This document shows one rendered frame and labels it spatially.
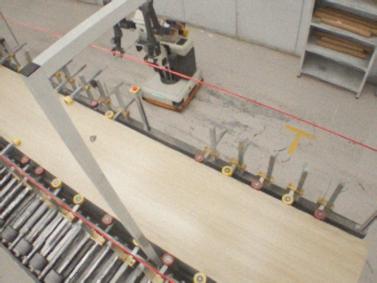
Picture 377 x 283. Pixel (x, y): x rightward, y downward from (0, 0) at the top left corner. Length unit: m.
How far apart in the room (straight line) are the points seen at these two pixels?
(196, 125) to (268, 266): 2.24
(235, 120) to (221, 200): 1.80
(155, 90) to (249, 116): 1.24
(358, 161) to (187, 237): 2.34
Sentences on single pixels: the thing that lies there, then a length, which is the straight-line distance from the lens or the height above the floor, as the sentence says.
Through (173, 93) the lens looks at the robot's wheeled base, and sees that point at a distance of 3.85.
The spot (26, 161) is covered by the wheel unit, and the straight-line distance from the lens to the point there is 2.97.
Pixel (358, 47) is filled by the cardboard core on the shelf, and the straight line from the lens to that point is 4.33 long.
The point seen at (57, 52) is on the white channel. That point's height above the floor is 2.46.
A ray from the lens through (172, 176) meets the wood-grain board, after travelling 2.35.
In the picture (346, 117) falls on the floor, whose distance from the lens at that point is 4.17.
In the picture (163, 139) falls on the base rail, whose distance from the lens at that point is 2.83.
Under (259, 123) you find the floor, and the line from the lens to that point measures 3.83.
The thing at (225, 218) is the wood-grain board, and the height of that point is 0.90.
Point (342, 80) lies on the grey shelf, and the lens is 4.45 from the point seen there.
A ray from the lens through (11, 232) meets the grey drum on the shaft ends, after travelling 2.75.
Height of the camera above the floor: 2.90
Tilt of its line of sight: 54 degrees down
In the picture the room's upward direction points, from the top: 9 degrees counter-clockwise
